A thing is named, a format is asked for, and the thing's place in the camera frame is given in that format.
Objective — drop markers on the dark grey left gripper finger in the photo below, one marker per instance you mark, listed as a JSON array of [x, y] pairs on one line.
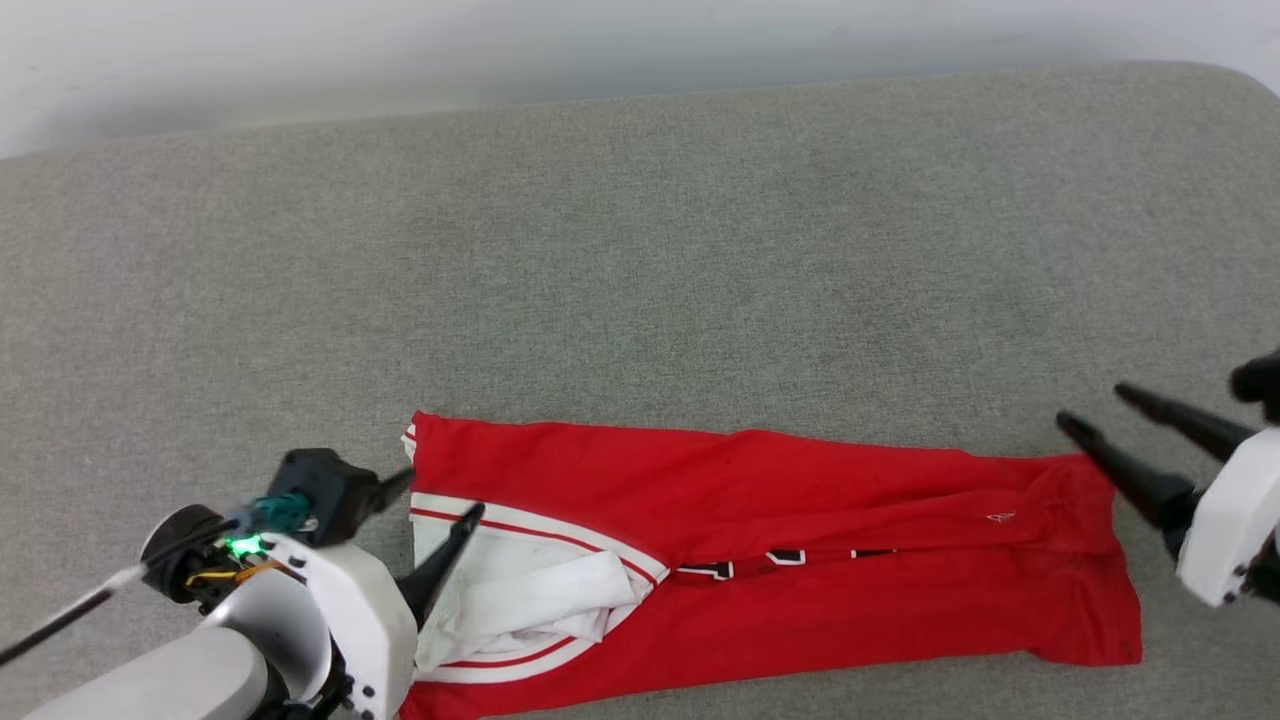
[[392, 487], [440, 560]]

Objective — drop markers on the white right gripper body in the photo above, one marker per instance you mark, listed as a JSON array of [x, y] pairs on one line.
[[1235, 520]]

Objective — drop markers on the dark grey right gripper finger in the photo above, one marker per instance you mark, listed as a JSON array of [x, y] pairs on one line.
[[1125, 465], [1185, 420]]

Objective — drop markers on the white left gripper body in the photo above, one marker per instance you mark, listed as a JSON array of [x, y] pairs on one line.
[[350, 620]]

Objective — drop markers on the red white sports jersey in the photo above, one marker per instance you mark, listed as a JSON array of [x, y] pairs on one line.
[[800, 500]]

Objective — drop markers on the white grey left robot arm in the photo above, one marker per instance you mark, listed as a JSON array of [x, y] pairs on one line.
[[170, 675]]

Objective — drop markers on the black round left wrist flange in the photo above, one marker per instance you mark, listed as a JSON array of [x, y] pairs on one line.
[[185, 550]]

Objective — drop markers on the grey fabric sofa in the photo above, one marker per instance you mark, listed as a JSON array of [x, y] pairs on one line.
[[640, 250]]

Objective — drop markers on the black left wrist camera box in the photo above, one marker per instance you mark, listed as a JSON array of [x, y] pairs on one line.
[[320, 490]]

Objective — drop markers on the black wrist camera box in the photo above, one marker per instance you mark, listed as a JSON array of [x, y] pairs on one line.
[[1258, 382], [320, 490]]

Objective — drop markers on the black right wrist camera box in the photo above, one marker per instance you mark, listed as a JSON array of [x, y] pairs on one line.
[[1258, 382]]

